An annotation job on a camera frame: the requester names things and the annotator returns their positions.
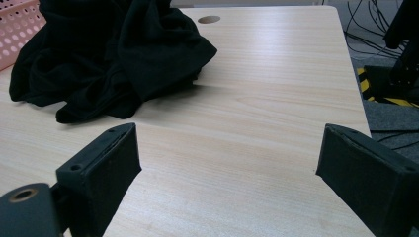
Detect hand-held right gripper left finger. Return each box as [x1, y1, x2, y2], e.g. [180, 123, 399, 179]
[54, 121, 143, 237]

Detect black stand base striped tape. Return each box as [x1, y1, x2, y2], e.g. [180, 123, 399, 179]
[356, 63, 419, 109]

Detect pink plastic basket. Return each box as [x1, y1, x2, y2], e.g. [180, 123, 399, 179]
[0, 0, 47, 72]

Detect black cables beside table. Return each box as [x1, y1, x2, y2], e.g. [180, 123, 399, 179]
[369, 128, 419, 153]

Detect black floor cable bundle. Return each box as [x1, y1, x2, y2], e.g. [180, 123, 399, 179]
[341, 0, 407, 61]

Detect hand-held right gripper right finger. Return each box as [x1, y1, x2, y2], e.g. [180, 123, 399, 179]
[314, 122, 419, 237]

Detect black cloth garment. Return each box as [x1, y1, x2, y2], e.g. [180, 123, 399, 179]
[8, 0, 218, 125]

